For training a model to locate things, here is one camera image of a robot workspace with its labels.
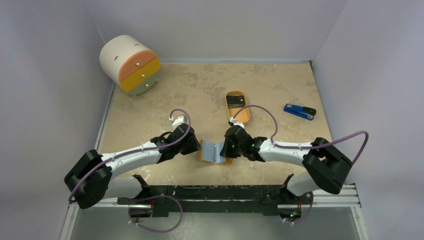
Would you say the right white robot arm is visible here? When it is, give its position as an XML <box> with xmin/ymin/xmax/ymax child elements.
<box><xmin>219</xmin><ymin>125</ymin><xmax>353</xmax><ymax>204</ymax></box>

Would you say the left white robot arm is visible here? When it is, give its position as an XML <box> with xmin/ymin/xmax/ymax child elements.
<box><xmin>64</xmin><ymin>123</ymin><xmax>201</xmax><ymax>209</ymax></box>

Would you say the black credit card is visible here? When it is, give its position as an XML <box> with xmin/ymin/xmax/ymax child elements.
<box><xmin>226</xmin><ymin>95</ymin><xmax>246</xmax><ymax>109</ymax></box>

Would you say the orange oval tray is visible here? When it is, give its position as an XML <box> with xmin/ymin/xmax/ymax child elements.
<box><xmin>225</xmin><ymin>90</ymin><xmax>251</xmax><ymax>124</ymax></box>

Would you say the blue black stapler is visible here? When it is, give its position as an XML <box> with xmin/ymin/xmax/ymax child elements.
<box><xmin>283</xmin><ymin>103</ymin><xmax>317</xmax><ymax>121</ymax></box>

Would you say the white round mini drawer chest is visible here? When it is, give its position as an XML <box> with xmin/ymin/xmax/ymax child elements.
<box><xmin>99</xmin><ymin>35</ymin><xmax>161</xmax><ymax>96</ymax></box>

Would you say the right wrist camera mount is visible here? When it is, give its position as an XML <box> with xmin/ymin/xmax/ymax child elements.
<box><xmin>228</xmin><ymin>117</ymin><xmax>245</xmax><ymax>129</ymax></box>

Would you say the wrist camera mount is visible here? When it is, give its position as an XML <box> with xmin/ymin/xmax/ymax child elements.
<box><xmin>228</xmin><ymin>117</ymin><xmax>245</xmax><ymax>129</ymax></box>
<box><xmin>169</xmin><ymin>114</ymin><xmax>188</xmax><ymax>130</ymax></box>

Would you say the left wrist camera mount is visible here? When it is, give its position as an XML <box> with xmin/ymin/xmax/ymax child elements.
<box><xmin>169</xmin><ymin>114</ymin><xmax>188</xmax><ymax>130</ymax></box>

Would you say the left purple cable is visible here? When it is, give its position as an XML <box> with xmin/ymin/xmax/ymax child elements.
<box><xmin>68</xmin><ymin>108</ymin><xmax>193</xmax><ymax>204</ymax></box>

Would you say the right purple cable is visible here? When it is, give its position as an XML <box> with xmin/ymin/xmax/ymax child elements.
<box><xmin>228</xmin><ymin>104</ymin><xmax>370</xmax><ymax>167</ymax></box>

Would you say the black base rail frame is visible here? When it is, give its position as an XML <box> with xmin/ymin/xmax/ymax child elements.
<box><xmin>67</xmin><ymin>174</ymin><xmax>362</xmax><ymax>220</ymax></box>

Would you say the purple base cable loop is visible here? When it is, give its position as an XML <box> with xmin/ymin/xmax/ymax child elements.
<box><xmin>127</xmin><ymin>193</ymin><xmax>185</xmax><ymax>234</ymax></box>

